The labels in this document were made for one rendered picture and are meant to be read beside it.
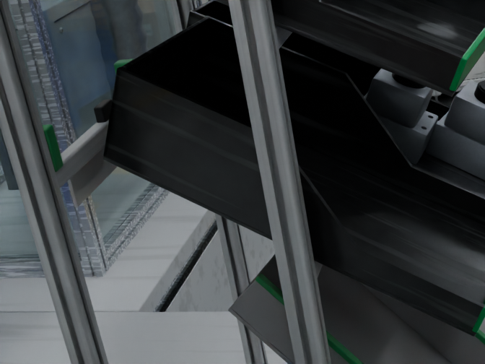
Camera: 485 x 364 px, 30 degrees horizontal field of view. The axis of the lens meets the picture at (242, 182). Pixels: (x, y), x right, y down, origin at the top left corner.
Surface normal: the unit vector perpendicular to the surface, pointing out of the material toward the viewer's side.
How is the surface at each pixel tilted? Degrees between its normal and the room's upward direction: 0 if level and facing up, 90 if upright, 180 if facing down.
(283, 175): 90
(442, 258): 25
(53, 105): 90
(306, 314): 90
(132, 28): 107
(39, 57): 90
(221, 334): 0
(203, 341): 0
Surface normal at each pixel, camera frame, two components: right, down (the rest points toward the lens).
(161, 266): -0.18, -0.91
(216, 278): 0.95, -0.05
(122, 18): 0.58, -0.09
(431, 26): 0.22, -0.81
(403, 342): 0.50, -0.62
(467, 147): -0.50, 0.39
